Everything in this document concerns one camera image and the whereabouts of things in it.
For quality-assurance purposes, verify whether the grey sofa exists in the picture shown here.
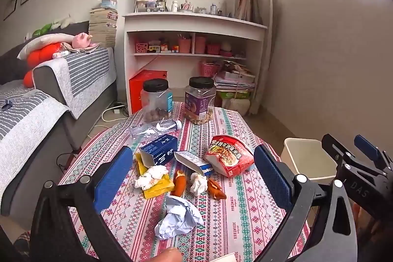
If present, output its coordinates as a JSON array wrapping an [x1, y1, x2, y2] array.
[[0, 21, 119, 216]]

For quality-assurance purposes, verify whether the grey striped armrest cover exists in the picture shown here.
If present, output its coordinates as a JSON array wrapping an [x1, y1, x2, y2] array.
[[33, 47, 115, 120]]

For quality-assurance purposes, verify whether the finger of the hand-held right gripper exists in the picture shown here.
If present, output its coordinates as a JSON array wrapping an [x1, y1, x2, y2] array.
[[322, 134, 351, 170], [354, 135, 388, 169]]

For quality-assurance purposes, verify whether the yellow snack wrapper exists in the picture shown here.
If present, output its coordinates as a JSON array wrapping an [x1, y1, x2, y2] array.
[[134, 153, 175, 199]]

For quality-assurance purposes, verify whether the pale blue paper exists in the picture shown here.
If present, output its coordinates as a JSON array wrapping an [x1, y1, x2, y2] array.
[[154, 195, 205, 240]]

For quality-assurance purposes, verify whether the white bookcase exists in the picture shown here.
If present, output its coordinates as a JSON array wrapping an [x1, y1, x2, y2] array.
[[122, 0, 268, 115]]

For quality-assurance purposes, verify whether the orange sausage wrapper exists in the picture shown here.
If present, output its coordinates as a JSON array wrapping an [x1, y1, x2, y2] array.
[[207, 178, 227, 200], [170, 170, 186, 197]]

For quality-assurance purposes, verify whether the tall stack of books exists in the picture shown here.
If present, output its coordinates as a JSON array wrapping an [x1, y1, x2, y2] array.
[[89, 8, 119, 49]]

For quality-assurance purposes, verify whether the large pink basket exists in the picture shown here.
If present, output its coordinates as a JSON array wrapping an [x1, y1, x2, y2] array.
[[199, 62, 220, 78]]

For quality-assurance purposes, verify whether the clear jar with purple label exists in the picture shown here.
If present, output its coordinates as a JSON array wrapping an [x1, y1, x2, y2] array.
[[184, 77, 215, 125]]

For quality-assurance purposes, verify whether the beige curtain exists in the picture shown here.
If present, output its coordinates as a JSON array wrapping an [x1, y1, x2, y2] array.
[[249, 0, 278, 115]]

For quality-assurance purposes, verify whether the green and white pack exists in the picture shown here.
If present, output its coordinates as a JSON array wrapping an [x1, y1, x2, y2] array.
[[215, 90, 252, 110]]

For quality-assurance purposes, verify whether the messy pile of papers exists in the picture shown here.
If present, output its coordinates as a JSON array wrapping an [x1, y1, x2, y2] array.
[[213, 61, 256, 91]]

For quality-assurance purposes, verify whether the patterned tablecloth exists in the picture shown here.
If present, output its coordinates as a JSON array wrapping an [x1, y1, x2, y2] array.
[[58, 101, 310, 262]]

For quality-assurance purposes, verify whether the pink plush pig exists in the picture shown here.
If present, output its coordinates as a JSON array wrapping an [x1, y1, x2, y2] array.
[[71, 32, 102, 48]]

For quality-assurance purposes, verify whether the grey striped seat cover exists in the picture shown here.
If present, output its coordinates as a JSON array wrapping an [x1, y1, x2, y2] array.
[[0, 88, 70, 198]]

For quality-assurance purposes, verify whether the large white tissue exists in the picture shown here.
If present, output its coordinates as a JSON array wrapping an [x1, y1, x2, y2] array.
[[134, 165, 169, 190]]

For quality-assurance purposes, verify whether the red cardboard box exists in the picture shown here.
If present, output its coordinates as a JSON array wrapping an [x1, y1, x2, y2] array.
[[129, 69, 168, 115]]

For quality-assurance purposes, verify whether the small white tissue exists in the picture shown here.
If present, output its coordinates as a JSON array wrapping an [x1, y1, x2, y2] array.
[[189, 172, 208, 195]]

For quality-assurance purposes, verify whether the green plush toy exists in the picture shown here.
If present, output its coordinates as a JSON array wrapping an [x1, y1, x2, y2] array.
[[32, 23, 54, 37]]

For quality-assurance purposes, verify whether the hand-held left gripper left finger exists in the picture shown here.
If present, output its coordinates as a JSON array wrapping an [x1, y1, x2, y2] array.
[[29, 145, 134, 262]]

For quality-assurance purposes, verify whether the clear jar with blue label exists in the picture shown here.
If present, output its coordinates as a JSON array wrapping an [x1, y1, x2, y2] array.
[[140, 79, 174, 122]]

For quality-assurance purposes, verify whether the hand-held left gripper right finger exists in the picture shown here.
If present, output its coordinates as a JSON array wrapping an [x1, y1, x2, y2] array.
[[253, 144, 360, 262]]

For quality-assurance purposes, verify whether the crushed clear plastic bottle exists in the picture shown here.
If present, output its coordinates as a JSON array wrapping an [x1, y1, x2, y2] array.
[[128, 120, 183, 143]]

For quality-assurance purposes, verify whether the pink pen holder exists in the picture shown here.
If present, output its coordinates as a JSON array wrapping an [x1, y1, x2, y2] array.
[[178, 37, 192, 54], [194, 36, 207, 54]]

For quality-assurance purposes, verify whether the orange cushion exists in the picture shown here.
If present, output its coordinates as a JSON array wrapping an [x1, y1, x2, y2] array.
[[23, 42, 66, 87]]

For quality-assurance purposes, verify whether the person's right hand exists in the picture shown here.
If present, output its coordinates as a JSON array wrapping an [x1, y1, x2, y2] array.
[[352, 202, 373, 250]]

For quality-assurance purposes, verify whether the large blue carton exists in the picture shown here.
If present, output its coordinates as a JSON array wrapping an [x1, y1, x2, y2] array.
[[140, 135, 179, 169]]

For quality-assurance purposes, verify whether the red instant noodle cup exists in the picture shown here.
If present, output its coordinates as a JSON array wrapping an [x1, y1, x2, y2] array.
[[203, 135, 255, 178]]

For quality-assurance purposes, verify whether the white power cable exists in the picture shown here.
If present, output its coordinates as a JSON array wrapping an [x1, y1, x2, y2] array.
[[101, 107, 123, 123]]

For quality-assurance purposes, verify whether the white plush toy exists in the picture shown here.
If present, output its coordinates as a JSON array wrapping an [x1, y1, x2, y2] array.
[[52, 15, 72, 29]]

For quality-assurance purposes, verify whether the white trash bin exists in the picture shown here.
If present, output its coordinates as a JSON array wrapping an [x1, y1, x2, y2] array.
[[281, 138, 338, 186]]

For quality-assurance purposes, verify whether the small blue carton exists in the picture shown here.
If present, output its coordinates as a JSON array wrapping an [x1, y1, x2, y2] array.
[[174, 151, 214, 176]]

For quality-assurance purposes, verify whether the white pillow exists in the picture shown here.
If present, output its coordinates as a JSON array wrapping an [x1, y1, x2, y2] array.
[[17, 33, 74, 60]]

